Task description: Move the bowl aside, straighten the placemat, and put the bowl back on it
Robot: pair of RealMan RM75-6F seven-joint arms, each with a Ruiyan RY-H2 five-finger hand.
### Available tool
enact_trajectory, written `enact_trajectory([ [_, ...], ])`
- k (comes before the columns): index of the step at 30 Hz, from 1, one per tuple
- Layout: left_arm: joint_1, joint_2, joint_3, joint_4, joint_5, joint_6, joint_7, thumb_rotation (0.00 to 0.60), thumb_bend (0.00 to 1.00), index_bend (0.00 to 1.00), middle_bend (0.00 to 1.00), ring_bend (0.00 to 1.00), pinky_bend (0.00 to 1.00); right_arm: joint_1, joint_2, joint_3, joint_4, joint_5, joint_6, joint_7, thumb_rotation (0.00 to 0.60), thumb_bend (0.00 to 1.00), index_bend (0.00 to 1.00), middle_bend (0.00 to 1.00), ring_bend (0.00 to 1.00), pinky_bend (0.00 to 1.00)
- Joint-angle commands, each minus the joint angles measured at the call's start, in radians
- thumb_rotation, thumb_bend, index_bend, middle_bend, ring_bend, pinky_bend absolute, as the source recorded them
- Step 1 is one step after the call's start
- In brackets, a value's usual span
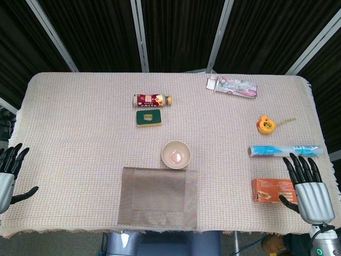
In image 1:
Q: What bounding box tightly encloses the Costa coffee bottle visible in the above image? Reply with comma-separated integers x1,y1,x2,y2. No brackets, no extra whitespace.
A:
132,93,173,108

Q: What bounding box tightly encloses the black equipment with cables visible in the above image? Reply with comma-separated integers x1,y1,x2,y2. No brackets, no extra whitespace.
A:
0,108,16,142

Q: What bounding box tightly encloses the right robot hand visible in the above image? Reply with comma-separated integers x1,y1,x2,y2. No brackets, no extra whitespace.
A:
279,153,335,224

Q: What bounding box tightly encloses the blue white wrap roll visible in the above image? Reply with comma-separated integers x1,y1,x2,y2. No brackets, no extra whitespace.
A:
248,145,324,158

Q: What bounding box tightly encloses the green yellow sponge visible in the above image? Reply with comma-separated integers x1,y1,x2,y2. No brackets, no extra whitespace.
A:
136,109,163,128

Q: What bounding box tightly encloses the orange cardboard box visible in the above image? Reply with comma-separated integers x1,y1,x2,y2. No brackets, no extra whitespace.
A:
251,178,298,204

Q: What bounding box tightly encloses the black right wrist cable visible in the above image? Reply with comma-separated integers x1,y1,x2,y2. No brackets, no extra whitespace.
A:
310,225,335,242

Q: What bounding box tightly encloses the yellow tape measure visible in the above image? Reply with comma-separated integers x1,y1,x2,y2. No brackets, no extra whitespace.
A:
257,115,296,135

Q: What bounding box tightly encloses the brown woven placemat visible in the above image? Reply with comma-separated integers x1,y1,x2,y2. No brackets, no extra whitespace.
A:
118,167,199,230

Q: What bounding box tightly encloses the dark pleated screen panel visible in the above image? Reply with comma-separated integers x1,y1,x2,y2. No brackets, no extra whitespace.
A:
296,26,341,155
141,0,228,73
0,0,73,107
213,0,341,75
37,0,142,73

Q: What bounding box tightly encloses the tan brown shoe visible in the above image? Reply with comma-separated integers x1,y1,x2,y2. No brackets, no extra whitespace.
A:
262,234,289,254

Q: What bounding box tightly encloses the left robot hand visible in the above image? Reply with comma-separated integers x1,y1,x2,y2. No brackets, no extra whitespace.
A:
0,143,39,214

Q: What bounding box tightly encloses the floral printed carton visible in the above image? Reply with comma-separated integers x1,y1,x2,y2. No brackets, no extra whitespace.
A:
206,75,258,99

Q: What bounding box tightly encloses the beige woven tablecloth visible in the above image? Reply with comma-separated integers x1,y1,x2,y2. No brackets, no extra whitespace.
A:
0,71,341,238

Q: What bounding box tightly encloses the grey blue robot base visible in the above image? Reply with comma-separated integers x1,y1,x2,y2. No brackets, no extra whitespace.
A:
106,230,222,256

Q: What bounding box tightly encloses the beige bowl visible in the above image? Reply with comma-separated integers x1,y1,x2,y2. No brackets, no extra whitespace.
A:
161,140,192,171

